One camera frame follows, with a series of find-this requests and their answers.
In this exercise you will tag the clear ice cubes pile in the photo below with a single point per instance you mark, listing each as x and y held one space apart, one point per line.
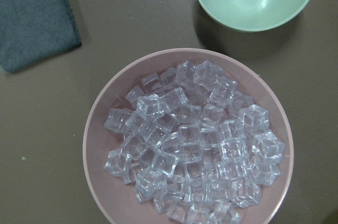
194 145

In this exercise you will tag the pink bowl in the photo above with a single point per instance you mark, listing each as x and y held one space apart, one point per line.
116 200

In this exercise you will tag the dark grey folded cloth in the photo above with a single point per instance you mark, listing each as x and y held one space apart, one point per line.
33 30

